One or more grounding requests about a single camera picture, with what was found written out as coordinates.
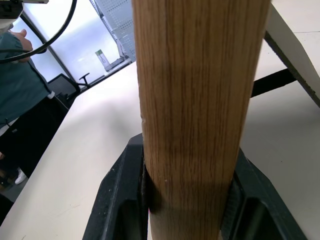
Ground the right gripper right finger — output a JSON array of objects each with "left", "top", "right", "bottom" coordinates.
[{"left": 219, "top": 147, "right": 308, "bottom": 240}]

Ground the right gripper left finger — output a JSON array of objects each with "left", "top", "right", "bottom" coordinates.
[{"left": 82, "top": 132, "right": 151, "bottom": 240}]

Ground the wooden picture frame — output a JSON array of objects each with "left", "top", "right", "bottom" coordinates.
[{"left": 131, "top": 0, "right": 320, "bottom": 240}]

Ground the person's bare hand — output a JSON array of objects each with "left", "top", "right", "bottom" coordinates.
[{"left": 11, "top": 28, "right": 34, "bottom": 63}]

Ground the black office chair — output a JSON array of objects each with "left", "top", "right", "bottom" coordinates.
[{"left": 47, "top": 72, "right": 91, "bottom": 102}]

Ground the small green labelled pack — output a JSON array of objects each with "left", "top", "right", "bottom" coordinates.
[{"left": 94, "top": 49, "right": 112, "bottom": 72}]

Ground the person in teal jacket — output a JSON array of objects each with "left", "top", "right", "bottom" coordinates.
[{"left": 0, "top": 28, "right": 70, "bottom": 191}]

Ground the perforated grey metal rack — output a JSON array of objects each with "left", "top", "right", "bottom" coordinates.
[{"left": 90, "top": 0, "right": 137, "bottom": 72}]

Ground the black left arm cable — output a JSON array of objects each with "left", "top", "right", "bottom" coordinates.
[{"left": 0, "top": 0, "right": 78, "bottom": 64}]

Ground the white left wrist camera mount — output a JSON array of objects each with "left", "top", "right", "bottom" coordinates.
[{"left": 0, "top": 13, "right": 24, "bottom": 31}]

